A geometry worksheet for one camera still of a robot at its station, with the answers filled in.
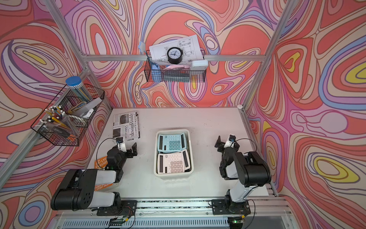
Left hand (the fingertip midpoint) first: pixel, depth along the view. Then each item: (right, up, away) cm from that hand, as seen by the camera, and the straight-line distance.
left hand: (129, 143), depth 90 cm
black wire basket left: (-28, +23, -13) cm, 39 cm away
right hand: (+63, +2, +2) cm, 63 cm away
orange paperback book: (-15, -12, -6) cm, 20 cm away
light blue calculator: (+26, +1, -6) cm, 27 cm away
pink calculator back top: (+28, -9, -14) cm, 32 cm away
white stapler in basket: (-14, +20, -18) cm, 30 cm away
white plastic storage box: (+29, -14, -18) cm, 37 cm away
